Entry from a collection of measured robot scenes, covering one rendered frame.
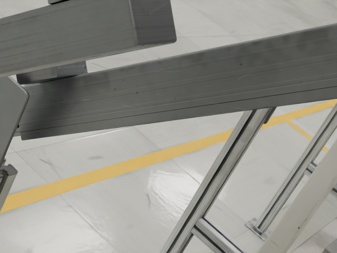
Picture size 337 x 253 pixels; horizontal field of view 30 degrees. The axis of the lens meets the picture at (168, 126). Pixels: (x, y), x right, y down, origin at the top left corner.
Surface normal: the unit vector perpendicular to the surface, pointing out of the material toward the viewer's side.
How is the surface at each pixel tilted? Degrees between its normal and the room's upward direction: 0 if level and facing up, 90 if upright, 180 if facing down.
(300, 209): 90
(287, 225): 90
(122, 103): 90
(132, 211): 0
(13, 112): 90
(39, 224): 0
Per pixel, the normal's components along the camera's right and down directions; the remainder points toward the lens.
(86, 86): -0.55, 0.14
